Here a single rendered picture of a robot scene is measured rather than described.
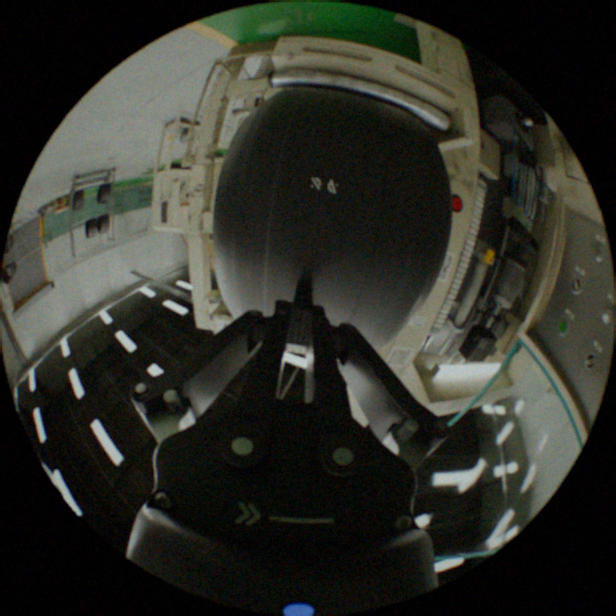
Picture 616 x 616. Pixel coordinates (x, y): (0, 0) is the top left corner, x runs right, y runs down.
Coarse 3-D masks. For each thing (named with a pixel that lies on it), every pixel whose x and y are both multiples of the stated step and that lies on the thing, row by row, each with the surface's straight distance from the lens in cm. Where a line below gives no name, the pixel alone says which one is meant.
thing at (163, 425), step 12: (168, 396) 8; (168, 408) 8; (180, 408) 8; (144, 420) 9; (156, 420) 8; (168, 420) 8; (180, 420) 8; (192, 420) 9; (156, 432) 8; (168, 432) 8
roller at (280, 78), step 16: (272, 80) 43; (288, 80) 42; (304, 80) 41; (320, 80) 41; (336, 80) 41; (352, 80) 41; (368, 96) 42; (384, 96) 42; (400, 96) 43; (416, 112) 44; (432, 112) 45; (448, 128) 47
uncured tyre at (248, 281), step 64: (256, 128) 24; (320, 128) 22; (384, 128) 25; (256, 192) 19; (384, 192) 20; (448, 192) 27; (256, 256) 20; (320, 256) 19; (384, 256) 20; (384, 320) 25
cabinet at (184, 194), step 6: (192, 156) 552; (216, 168) 536; (216, 174) 536; (180, 180) 573; (186, 180) 549; (216, 180) 536; (180, 186) 568; (186, 186) 546; (216, 186) 537; (180, 192) 564; (186, 192) 543; (180, 198) 563; (186, 198) 541
